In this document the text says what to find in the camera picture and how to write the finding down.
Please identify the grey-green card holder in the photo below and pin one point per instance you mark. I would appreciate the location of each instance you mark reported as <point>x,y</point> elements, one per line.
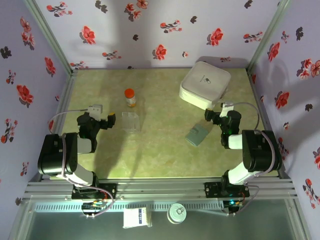
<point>196,136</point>

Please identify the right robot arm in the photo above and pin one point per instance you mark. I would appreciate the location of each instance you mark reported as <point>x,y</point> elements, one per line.
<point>260,150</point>

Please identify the orange-capped pill bottle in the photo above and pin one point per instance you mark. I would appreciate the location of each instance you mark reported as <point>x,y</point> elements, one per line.
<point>130,96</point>

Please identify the white pill case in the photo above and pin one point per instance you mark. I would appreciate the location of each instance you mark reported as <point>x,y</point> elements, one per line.
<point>205,83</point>

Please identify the white printed carton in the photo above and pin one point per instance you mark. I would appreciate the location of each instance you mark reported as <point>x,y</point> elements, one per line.
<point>135,218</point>

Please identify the silver tin can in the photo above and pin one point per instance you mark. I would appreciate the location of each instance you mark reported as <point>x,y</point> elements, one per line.
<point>176,215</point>

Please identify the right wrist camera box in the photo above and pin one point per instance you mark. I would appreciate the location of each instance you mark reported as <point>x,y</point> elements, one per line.
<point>228,106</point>

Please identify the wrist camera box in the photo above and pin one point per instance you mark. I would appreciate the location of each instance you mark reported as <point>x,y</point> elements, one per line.
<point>96,110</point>
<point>228,106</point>

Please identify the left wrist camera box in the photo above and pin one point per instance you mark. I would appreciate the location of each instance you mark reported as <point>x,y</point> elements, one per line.
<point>96,110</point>

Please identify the aluminium side rail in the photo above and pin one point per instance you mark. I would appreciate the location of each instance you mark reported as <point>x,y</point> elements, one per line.
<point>260,100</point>
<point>66,95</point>

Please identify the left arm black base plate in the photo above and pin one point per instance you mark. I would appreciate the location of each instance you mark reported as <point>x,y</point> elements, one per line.
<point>111,191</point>

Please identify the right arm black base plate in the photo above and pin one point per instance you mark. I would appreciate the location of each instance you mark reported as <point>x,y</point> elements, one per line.
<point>211,190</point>

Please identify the aluminium frame rail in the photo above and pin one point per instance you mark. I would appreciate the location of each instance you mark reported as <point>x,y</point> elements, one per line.
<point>160,187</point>

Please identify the aluminium corner post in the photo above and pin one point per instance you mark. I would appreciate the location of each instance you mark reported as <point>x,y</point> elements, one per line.
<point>272,27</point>
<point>50,35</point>

